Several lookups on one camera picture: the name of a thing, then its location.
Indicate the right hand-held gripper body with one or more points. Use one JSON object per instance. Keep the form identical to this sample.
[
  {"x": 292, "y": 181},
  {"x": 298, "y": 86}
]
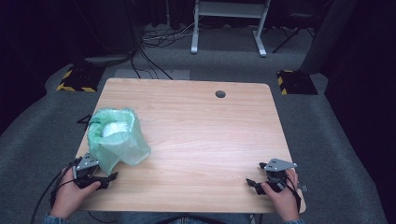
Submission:
[{"x": 277, "y": 169}]

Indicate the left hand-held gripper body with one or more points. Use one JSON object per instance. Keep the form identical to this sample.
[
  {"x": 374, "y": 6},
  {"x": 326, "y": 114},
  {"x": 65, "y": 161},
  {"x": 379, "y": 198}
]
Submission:
[{"x": 86, "y": 164}]

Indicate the green plastic bag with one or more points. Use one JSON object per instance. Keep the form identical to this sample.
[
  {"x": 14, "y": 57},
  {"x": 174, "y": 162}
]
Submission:
[{"x": 120, "y": 146}]

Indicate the person's right hand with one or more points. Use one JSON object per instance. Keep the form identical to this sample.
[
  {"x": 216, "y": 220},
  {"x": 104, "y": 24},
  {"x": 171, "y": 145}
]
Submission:
[{"x": 285, "y": 199}]

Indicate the person's left hand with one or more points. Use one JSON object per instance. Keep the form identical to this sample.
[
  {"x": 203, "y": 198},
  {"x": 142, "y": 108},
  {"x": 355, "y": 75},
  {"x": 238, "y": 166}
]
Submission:
[{"x": 71, "y": 194}]

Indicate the white crumpled paper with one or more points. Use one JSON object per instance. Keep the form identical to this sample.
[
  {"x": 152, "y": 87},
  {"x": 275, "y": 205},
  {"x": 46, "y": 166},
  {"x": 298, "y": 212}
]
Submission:
[{"x": 114, "y": 129}]

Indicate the person's blue jeans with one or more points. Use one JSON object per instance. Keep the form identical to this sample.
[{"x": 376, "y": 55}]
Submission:
[{"x": 183, "y": 218}]

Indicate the black yellow striped base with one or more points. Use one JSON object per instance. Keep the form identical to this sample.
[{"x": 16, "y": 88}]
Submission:
[
  {"x": 81, "y": 79},
  {"x": 297, "y": 82}
]

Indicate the black stand foot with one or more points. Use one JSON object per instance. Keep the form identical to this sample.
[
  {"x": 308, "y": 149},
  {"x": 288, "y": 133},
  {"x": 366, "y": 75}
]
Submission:
[{"x": 106, "y": 59}]

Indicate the black tripod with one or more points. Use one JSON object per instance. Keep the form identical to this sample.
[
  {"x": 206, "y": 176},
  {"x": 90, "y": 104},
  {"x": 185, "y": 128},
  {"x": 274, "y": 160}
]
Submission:
[{"x": 291, "y": 34}]

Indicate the grey column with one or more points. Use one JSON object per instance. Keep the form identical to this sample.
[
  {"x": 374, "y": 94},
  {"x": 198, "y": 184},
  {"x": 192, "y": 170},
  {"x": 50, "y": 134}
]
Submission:
[{"x": 330, "y": 34}]

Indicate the white metal stand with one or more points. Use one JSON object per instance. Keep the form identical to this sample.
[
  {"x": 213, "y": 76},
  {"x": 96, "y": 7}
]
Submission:
[{"x": 230, "y": 9}]

